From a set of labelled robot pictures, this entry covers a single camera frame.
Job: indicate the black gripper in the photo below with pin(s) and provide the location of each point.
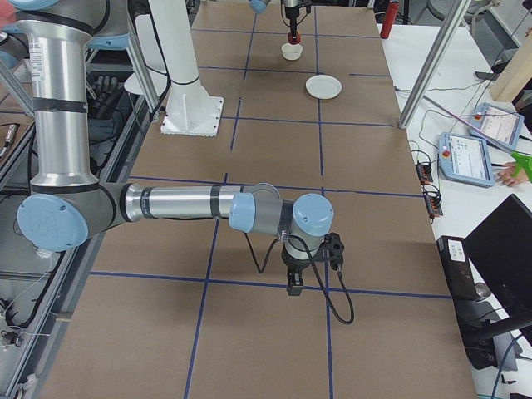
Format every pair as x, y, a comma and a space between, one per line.
293, 15
293, 266

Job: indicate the red yellow apple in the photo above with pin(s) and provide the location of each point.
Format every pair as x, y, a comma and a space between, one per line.
294, 38

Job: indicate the white bowl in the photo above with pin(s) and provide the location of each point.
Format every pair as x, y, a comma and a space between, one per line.
291, 52

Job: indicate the white plate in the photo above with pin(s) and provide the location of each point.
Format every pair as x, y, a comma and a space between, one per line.
323, 87

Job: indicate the person's hand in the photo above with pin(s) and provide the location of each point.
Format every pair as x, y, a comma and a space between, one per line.
508, 175

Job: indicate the red cylinder bottle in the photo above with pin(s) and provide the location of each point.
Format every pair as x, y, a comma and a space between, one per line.
389, 19

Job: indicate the black computer box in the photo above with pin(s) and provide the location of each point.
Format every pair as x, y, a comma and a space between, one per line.
456, 267

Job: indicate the orange black connector module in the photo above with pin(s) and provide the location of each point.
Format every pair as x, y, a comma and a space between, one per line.
423, 171

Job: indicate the near blue teach pendant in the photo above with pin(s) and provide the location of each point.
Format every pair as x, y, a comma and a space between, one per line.
465, 159

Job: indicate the blue teach pendant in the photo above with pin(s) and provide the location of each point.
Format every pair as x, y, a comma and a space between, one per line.
465, 159
498, 124

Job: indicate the black monitor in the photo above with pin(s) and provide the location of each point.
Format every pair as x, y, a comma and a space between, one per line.
500, 249

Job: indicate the far blue teach pendant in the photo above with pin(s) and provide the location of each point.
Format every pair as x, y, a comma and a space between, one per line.
498, 124

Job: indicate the green tipped metal grabber stick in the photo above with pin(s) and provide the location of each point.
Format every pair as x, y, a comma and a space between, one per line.
523, 161

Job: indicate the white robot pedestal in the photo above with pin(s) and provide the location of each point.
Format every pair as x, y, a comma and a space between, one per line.
169, 66

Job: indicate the aluminium frame post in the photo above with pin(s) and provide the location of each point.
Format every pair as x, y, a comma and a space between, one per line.
433, 59

